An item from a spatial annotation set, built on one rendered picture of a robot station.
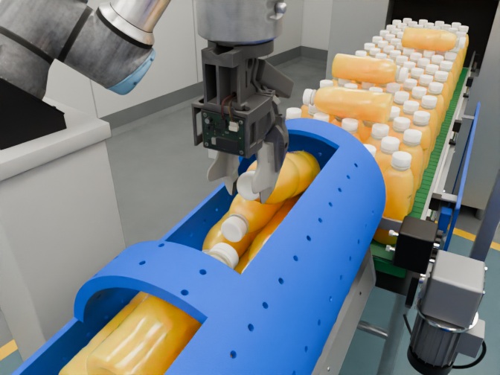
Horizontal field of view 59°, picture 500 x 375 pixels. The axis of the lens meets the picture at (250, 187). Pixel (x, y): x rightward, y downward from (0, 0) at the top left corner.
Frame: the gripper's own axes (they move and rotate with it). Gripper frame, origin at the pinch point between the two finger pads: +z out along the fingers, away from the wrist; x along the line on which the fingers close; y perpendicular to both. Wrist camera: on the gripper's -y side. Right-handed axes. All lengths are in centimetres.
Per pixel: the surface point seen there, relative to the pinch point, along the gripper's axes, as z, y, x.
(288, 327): 5.8, 14.7, 12.1
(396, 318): 82, -66, 20
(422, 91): 12, -86, 11
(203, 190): 124, -159, -116
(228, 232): 11.9, -3.3, -5.6
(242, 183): -0.5, 0.2, -1.1
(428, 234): 22.9, -33.4, 22.8
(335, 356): 36.0, -7.5, 13.4
